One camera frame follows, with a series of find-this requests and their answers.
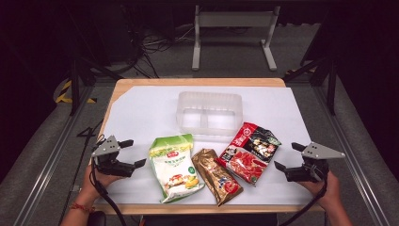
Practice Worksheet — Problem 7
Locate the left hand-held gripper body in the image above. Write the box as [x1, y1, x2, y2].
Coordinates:
[90, 135, 136, 179]

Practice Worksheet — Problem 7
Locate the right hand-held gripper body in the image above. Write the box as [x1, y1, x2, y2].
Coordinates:
[283, 141, 346, 184]

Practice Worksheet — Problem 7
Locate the red and black packet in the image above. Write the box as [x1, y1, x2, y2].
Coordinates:
[215, 121, 282, 186]

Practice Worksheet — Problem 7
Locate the green and white packet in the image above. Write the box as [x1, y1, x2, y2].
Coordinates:
[148, 133, 206, 204]

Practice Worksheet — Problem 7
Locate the gold foil packet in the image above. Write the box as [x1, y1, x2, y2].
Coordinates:
[191, 148, 245, 207]

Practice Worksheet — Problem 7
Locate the clear plastic storage box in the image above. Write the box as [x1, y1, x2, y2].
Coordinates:
[175, 90, 244, 137]

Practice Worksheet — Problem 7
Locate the person's left hand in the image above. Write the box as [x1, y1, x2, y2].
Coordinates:
[76, 164, 125, 205]

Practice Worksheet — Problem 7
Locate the person's right hand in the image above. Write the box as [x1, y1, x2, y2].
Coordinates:
[297, 170, 342, 212]

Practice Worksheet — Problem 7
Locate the white paper sheet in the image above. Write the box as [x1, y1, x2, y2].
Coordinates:
[95, 85, 314, 206]

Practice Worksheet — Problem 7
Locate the black metal stand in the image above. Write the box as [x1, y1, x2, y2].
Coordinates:
[67, 56, 123, 116]
[281, 56, 338, 116]

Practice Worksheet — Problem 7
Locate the yellow black hazard tape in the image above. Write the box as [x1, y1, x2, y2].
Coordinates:
[55, 79, 98, 105]

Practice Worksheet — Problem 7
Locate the aluminium floor rail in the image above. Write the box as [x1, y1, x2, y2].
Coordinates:
[12, 84, 95, 226]
[313, 84, 391, 226]

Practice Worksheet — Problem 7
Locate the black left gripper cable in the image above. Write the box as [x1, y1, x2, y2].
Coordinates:
[88, 135, 128, 226]

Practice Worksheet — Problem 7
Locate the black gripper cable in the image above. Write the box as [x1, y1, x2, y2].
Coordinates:
[278, 173, 329, 226]
[88, 135, 128, 226]

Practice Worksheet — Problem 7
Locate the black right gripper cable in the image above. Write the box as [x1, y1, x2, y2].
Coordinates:
[278, 173, 329, 226]

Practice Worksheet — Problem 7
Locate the red string bracelet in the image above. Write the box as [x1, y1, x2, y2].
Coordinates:
[69, 202, 96, 214]

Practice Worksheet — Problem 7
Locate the bundle of black floor cables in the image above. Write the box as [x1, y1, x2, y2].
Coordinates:
[125, 24, 196, 79]

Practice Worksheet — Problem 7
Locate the grey metal stand frame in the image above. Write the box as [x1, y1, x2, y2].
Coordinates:
[191, 4, 281, 72]

